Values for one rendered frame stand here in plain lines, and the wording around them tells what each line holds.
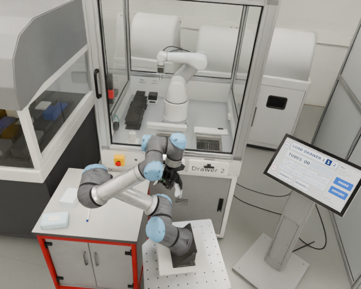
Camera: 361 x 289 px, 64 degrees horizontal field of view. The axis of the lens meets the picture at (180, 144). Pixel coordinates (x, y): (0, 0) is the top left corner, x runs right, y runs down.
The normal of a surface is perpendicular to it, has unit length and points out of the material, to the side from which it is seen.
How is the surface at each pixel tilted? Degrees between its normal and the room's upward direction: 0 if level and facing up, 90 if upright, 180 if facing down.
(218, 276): 0
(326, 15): 90
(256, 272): 3
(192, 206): 90
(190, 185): 90
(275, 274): 3
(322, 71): 90
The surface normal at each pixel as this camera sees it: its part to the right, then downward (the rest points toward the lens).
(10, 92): -0.06, 0.58
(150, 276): 0.06, -0.81
